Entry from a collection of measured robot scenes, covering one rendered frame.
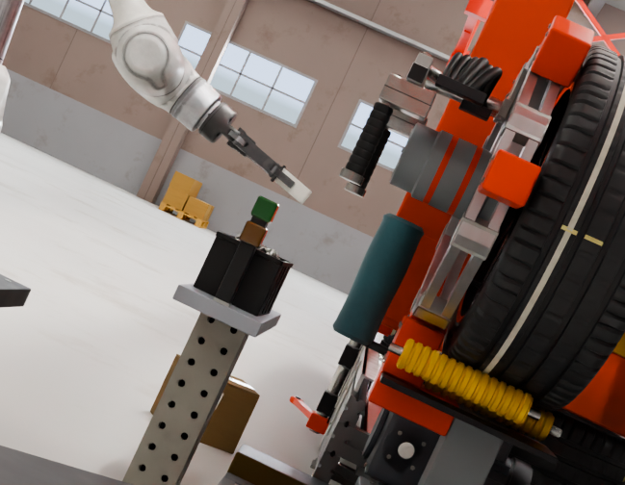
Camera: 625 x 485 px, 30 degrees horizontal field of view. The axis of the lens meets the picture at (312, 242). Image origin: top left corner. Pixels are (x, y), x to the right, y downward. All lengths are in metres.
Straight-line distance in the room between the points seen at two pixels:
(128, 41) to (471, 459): 0.97
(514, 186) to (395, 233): 0.48
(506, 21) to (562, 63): 0.63
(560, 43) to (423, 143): 0.32
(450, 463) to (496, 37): 0.99
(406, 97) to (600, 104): 0.33
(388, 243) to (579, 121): 0.52
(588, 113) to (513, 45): 0.72
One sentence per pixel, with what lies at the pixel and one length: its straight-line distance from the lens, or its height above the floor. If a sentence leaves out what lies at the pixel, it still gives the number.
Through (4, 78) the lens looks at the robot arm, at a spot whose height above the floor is 0.66.
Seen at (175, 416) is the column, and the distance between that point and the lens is 2.36.
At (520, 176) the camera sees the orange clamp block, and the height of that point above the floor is 0.86.
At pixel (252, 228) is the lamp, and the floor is 0.60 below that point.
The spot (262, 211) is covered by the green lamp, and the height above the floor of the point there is 0.64.
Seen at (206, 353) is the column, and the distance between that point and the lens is 2.34.
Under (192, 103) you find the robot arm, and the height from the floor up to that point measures 0.76.
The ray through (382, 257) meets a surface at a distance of 2.29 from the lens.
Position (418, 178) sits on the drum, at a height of 0.81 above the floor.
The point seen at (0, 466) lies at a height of 0.34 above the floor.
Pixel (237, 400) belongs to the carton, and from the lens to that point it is 3.19.
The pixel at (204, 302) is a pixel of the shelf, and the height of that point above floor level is 0.44.
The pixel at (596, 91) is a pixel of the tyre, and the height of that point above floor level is 1.05.
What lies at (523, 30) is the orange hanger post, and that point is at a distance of 2.68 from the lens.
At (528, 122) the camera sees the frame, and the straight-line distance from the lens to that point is 1.98.
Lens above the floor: 0.63
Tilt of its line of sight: level
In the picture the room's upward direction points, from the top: 25 degrees clockwise
